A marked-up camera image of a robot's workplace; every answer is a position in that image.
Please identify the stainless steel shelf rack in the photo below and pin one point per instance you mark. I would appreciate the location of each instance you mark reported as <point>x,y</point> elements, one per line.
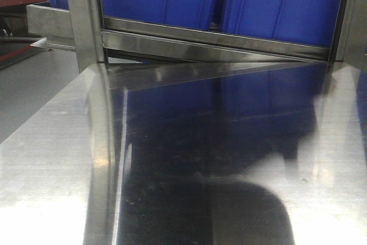
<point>171,135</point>

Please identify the red frame conveyor table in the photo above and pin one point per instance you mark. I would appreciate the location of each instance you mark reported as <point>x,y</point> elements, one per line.
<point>15,38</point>

